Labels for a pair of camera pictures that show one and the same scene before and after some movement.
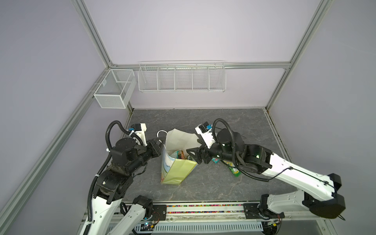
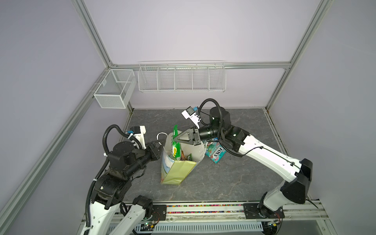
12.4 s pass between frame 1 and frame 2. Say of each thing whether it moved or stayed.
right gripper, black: moved
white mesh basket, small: stayed
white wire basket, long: stayed
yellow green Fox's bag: moved
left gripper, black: stayed
